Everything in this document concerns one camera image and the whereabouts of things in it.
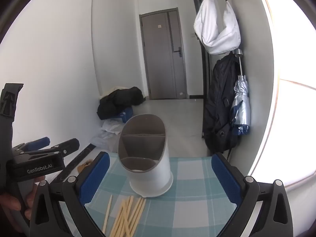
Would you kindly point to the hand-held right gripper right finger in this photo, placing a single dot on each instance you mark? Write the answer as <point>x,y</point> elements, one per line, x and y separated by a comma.
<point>226,177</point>

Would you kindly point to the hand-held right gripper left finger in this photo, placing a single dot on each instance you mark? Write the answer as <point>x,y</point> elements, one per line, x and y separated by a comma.
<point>95,177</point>

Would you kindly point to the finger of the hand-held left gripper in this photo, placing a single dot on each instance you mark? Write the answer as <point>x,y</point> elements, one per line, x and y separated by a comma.
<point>40,142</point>
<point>69,145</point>

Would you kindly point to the pile of wooden chopsticks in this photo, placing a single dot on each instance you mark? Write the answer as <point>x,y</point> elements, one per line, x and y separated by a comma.
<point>123,217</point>

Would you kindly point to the white grey utensil holder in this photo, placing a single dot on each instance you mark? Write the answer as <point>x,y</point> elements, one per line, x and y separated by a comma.
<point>153,177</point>

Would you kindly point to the person's left hand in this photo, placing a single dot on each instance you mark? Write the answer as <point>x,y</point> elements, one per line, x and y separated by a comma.
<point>34,195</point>

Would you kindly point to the grey parcel bag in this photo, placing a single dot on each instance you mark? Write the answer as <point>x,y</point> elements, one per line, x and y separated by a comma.
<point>103,140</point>

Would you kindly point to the teal checked tablecloth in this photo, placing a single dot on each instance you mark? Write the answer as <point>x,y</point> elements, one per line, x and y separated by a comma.
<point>197,214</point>

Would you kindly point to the white parcel bag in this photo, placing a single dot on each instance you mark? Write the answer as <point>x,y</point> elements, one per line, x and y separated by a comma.
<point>112,127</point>

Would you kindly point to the blue box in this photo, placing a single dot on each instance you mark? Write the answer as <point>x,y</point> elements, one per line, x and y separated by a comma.
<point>127,114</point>

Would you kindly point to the black jacket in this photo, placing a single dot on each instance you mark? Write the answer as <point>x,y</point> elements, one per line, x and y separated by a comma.
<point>118,101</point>

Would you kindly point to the silver folded umbrella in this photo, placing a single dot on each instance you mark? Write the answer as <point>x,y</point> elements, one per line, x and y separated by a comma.
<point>240,103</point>

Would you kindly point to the black backpack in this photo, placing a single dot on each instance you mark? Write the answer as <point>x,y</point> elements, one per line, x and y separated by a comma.
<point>219,98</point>

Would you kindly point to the white panel with gold trim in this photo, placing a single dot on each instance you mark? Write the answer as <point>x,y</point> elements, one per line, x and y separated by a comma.
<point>291,128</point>

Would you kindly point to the grey door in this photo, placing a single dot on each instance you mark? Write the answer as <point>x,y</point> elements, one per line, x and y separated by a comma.
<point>160,54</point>

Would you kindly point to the white hanging bag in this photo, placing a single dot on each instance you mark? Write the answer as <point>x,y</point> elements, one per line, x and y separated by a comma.
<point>212,29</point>

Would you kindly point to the black sliding door frame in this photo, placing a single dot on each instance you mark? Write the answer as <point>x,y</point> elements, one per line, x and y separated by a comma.
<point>206,79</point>

